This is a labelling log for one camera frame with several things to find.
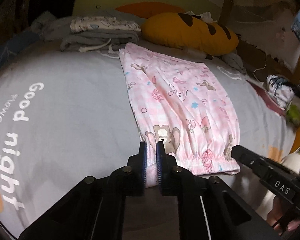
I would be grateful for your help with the pink cartoon print pants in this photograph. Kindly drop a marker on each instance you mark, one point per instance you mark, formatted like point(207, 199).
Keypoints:
point(183, 105)

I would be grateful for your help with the yellow striped plush pillow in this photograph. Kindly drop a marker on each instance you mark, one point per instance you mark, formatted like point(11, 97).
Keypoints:
point(178, 30)

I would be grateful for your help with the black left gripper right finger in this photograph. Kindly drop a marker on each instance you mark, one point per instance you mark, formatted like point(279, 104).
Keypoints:
point(173, 180)

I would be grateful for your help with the blue cloth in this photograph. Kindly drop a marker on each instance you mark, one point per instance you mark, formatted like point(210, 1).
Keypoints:
point(15, 45)

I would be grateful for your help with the green packet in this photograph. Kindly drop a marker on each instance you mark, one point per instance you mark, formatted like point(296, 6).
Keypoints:
point(293, 114)

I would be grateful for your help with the folded white cartoon print garment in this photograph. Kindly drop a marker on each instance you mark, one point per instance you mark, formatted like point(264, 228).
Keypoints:
point(88, 23)

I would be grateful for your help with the folded grey drawstring pants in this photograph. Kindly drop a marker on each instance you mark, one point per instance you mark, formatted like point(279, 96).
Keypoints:
point(50, 28)

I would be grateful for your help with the orange pillow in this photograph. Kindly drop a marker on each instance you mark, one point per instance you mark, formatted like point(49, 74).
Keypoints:
point(148, 9)

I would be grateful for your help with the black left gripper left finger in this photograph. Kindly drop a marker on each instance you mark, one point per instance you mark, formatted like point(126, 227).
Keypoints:
point(130, 180)

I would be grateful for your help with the person's right hand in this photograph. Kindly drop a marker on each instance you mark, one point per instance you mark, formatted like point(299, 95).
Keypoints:
point(280, 207)

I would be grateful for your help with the black and white crumpled cloth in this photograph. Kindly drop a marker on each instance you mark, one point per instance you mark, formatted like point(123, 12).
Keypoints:
point(280, 90)

